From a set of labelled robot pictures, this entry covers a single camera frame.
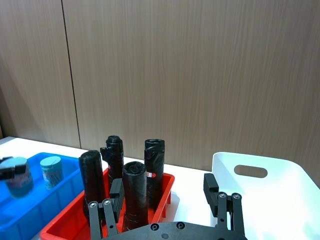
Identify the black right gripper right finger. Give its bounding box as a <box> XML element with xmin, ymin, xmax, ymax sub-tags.
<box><xmin>203</xmin><ymin>172</ymin><xmax>245</xmax><ymax>236</ymax></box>

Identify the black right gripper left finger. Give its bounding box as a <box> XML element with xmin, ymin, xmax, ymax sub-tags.
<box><xmin>87</xmin><ymin>178</ymin><xmax>125</xmax><ymax>240</ymax></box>

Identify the teal cylindrical container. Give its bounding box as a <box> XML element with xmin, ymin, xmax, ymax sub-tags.
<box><xmin>39</xmin><ymin>155</ymin><xmax>63</xmax><ymax>190</ymax></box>
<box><xmin>4</xmin><ymin>157</ymin><xmax>35</xmax><ymax>199</ymax></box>

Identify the black garbage bag roll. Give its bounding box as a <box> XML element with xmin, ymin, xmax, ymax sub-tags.
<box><xmin>99</xmin><ymin>134</ymin><xmax>125</xmax><ymax>186</ymax></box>
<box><xmin>78</xmin><ymin>149</ymin><xmax>108</xmax><ymax>222</ymax></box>
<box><xmin>143</xmin><ymin>138</ymin><xmax>166</xmax><ymax>211</ymax></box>
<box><xmin>121</xmin><ymin>161</ymin><xmax>149</xmax><ymax>231</ymax></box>

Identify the red plastic bin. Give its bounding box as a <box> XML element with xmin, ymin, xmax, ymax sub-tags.
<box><xmin>39</xmin><ymin>166</ymin><xmax>176</xmax><ymax>240</ymax></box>

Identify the blue plastic bin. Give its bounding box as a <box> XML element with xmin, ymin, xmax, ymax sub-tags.
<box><xmin>0</xmin><ymin>152</ymin><xmax>86</xmax><ymax>239</ymax></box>

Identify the white plastic basket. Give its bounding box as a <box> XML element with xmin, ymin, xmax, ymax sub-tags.
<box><xmin>209</xmin><ymin>151</ymin><xmax>320</xmax><ymax>240</ymax></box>

